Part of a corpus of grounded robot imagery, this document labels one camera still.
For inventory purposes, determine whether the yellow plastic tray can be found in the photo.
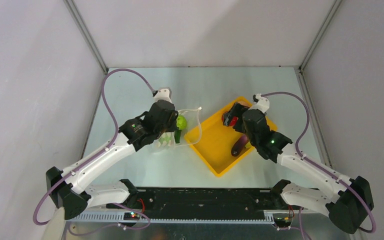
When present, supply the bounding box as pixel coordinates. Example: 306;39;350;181
183;96;278;178

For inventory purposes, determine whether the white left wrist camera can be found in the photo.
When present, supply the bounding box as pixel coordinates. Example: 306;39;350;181
153;87;172;103

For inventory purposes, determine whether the purple eggplant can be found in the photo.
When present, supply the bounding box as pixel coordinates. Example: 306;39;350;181
230;134;249;157

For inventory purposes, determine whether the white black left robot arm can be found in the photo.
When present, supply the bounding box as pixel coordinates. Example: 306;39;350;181
46;99;179;220

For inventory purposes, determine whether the red apple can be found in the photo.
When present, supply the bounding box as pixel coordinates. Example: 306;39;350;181
222;112;238;127

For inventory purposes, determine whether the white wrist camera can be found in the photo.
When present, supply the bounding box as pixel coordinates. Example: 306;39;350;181
153;87;172;103
249;93;270;114

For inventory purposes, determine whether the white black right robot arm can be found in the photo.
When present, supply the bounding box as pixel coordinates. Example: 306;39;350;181
221;102;374;234

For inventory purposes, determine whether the pink orange peach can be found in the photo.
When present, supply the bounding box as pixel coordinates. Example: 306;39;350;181
238;101;250;108

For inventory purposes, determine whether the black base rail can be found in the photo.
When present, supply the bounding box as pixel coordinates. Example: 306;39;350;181
125;187;290;220

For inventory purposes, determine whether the clear zip top bag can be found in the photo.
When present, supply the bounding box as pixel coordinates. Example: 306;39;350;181
153;107;202;152

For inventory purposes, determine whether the bumpy green custard apple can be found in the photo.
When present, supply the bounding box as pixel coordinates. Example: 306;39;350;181
176;115;188;131

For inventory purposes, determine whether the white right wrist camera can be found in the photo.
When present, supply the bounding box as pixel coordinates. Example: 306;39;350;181
249;93;270;114

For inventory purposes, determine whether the grey slotted cable duct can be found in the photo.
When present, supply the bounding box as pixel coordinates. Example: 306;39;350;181
67;211;275;224

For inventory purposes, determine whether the green chili pepper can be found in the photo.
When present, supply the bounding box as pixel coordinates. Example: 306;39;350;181
174;130;182;144

